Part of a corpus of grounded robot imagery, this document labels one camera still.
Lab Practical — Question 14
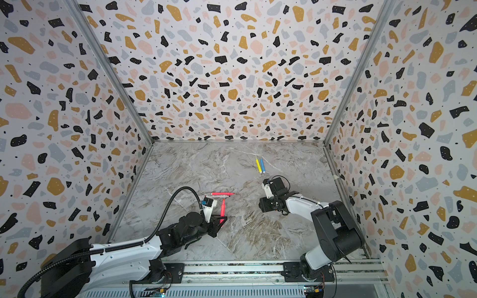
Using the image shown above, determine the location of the blue highlighter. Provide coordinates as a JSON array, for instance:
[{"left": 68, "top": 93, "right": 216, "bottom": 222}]
[{"left": 260, "top": 159, "right": 266, "bottom": 173}]

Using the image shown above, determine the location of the yellow highlighter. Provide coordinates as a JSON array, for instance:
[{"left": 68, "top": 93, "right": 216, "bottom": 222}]
[{"left": 255, "top": 159, "right": 262, "bottom": 173}]

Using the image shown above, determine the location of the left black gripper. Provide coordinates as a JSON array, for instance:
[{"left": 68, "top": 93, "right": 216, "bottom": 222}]
[{"left": 182, "top": 214, "right": 228, "bottom": 247}]

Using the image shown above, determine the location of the black corrugated cable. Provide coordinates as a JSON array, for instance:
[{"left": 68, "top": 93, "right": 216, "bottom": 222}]
[{"left": 16, "top": 186, "right": 205, "bottom": 298}]

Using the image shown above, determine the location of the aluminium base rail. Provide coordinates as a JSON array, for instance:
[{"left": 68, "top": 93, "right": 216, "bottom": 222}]
[{"left": 81, "top": 260, "right": 394, "bottom": 298}]

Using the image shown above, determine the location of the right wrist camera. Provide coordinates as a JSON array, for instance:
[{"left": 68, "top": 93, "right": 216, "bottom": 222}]
[{"left": 262, "top": 176, "right": 288, "bottom": 199}]

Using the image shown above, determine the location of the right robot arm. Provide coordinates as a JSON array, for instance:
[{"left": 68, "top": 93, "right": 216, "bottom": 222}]
[{"left": 259, "top": 191, "right": 365, "bottom": 280}]

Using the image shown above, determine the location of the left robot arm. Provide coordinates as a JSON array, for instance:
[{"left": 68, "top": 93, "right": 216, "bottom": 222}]
[{"left": 40, "top": 212, "right": 227, "bottom": 298}]

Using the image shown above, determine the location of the pink highlighter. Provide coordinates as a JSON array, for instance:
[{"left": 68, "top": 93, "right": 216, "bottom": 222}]
[
  {"left": 211, "top": 192, "right": 235, "bottom": 197},
  {"left": 220, "top": 198, "right": 226, "bottom": 224}
]

